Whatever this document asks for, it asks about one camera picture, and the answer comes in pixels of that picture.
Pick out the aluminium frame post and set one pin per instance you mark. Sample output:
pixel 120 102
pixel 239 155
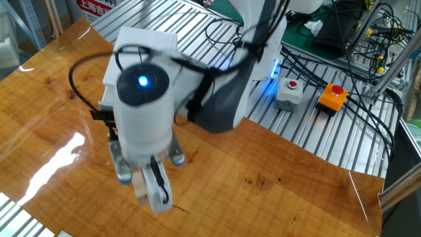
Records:
pixel 365 28
pixel 394 66

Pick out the white plastic drawer cabinet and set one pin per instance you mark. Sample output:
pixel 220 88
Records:
pixel 148 37

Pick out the wood pattern table mat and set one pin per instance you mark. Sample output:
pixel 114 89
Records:
pixel 246 184

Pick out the grey box red button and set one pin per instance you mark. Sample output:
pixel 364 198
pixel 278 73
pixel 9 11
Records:
pixel 288 95

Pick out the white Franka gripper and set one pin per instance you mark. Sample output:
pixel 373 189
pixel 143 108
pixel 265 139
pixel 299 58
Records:
pixel 156 207

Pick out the crumpled white tissue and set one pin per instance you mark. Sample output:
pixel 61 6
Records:
pixel 314 27

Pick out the light wooden cube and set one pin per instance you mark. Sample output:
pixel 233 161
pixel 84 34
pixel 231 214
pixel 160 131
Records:
pixel 139 191

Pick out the white box red lettering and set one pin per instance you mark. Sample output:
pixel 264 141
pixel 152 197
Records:
pixel 97 8

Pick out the white plastic object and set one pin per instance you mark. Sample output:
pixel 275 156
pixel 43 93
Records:
pixel 8 52

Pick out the leaning wooden stick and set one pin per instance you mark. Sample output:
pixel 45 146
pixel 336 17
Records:
pixel 49 18
pixel 56 16

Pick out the green cutting mat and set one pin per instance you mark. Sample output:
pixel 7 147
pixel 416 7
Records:
pixel 297 41

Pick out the black electronic device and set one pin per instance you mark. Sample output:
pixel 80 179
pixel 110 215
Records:
pixel 338 29

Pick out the orange box red button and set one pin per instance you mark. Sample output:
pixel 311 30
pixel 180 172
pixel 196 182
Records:
pixel 332 98

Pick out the printed white paper sheets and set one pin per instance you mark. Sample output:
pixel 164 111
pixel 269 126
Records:
pixel 65 234

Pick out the blue grey shelf frame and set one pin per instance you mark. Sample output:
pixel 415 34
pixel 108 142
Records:
pixel 33 23

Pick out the aluminium frame rail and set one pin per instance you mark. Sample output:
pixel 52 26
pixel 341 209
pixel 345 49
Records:
pixel 403 187

